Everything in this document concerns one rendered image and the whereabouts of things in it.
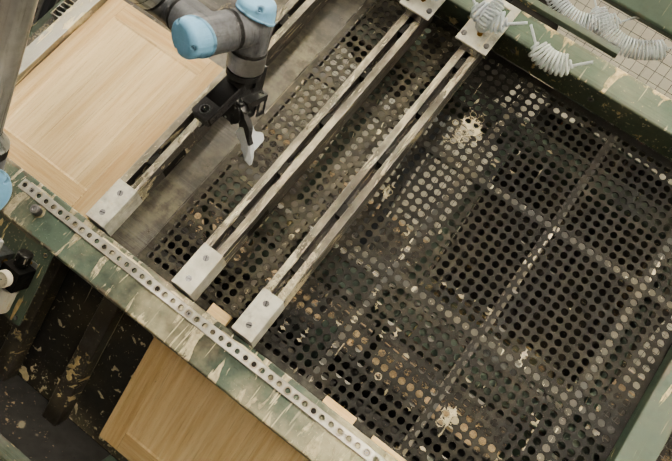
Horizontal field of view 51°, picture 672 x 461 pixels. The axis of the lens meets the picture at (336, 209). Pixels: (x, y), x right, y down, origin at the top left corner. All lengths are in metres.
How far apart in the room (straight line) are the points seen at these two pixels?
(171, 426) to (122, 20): 1.18
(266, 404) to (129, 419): 0.63
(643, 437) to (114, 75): 1.66
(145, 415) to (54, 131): 0.85
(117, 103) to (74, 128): 0.13
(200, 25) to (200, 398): 1.15
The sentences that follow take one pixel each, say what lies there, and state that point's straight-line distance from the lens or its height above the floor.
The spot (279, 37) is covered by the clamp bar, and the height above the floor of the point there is 1.51.
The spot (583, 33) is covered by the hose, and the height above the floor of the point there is 1.93.
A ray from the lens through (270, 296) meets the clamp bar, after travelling 1.73.
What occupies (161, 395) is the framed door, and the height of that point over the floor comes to 0.50.
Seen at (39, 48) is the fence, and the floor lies 1.14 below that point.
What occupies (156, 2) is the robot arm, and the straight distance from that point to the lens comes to 1.35.
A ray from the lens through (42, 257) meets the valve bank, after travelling 1.93.
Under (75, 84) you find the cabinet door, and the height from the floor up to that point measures 1.11.
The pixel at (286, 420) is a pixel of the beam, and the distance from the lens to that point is 1.71.
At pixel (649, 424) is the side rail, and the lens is 1.87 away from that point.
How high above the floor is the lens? 1.77
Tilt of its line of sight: 17 degrees down
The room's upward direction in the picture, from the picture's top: 32 degrees clockwise
